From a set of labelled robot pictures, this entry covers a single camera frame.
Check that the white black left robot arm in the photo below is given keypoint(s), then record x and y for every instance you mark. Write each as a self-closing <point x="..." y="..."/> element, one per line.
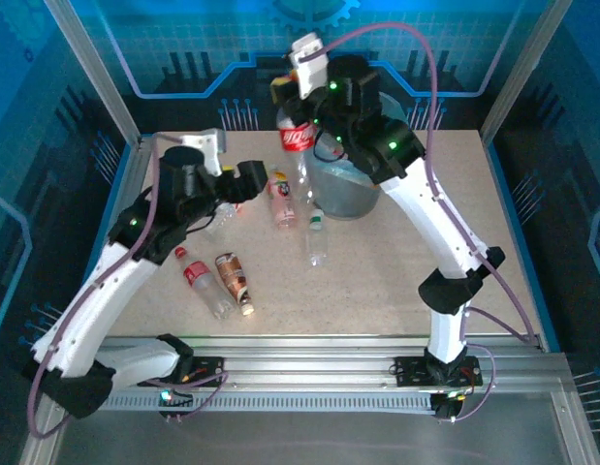
<point x="96" y="300"/>

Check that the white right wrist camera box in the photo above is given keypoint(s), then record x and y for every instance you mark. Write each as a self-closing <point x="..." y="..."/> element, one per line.
<point x="309" y="63"/>

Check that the aluminium left frame post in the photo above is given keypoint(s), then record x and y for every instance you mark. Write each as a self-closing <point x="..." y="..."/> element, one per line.
<point x="86" y="63"/>

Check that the controller board with led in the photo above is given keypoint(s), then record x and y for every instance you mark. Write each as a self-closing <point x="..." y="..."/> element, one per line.
<point x="450" y="404"/>
<point x="171" y="399"/>

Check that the grey metal sheet panel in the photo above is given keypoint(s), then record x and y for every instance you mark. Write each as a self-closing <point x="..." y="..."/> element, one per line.
<point x="304" y="441"/>

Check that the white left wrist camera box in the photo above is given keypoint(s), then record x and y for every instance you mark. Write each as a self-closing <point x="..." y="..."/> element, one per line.
<point x="205" y="145"/>

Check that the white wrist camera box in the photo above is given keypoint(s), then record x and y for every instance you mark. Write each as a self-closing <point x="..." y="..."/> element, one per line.
<point x="205" y="145"/>
<point x="309" y="63"/>

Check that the clear bottle green cap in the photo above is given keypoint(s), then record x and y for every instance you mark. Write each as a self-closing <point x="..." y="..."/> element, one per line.
<point x="317" y="242"/>

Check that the red label cola bottle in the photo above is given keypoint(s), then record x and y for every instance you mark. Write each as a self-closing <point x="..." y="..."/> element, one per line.
<point x="297" y="138"/>
<point x="198" y="277"/>

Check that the aluminium side rail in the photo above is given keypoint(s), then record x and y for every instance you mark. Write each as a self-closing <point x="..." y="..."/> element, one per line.
<point x="130" y="179"/>

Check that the silver metal mesh bin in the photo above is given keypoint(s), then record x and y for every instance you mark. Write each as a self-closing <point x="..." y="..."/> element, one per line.
<point x="348" y="198"/>

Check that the aluminium right frame post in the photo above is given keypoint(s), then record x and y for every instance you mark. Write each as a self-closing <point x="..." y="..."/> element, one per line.
<point x="522" y="63"/>

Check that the clear crushed plastic bottle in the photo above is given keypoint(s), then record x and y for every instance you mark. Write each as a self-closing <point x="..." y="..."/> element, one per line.
<point x="222" y="220"/>

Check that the brown label plastic bottle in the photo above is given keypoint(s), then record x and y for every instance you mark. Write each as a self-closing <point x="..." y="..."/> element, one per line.
<point x="231" y="273"/>

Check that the pink drink bottle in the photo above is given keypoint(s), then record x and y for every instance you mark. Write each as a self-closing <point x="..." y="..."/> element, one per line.
<point x="281" y="203"/>

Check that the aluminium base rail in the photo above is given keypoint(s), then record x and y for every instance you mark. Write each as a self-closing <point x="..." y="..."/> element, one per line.
<point x="304" y="358"/>

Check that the aluminium frame post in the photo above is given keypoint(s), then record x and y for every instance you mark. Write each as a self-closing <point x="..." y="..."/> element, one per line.
<point x="522" y="63"/>
<point x="86" y="63"/>

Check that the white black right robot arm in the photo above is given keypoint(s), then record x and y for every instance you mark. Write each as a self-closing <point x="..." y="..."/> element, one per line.
<point x="425" y="213"/>

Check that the left controller board with LED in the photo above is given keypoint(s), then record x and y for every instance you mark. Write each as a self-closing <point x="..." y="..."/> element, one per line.
<point x="171" y="399"/>

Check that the right controller board with LED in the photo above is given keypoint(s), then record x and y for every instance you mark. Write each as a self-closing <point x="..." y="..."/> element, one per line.
<point x="450" y="404"/>

